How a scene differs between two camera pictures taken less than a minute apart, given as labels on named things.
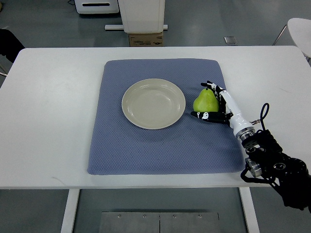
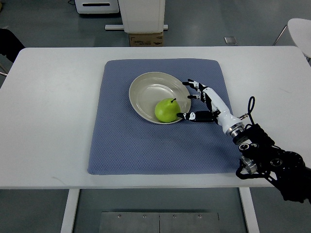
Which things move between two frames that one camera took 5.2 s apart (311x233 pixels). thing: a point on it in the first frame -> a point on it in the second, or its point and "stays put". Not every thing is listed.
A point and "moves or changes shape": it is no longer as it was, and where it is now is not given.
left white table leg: (70, 214) stays put
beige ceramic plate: (154, 104) moves or changes shape
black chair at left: (10, 45) stays put
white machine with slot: (97, 7) stays put
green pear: (206, 101) moves or changes shape
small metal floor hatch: (230, 40) stays put
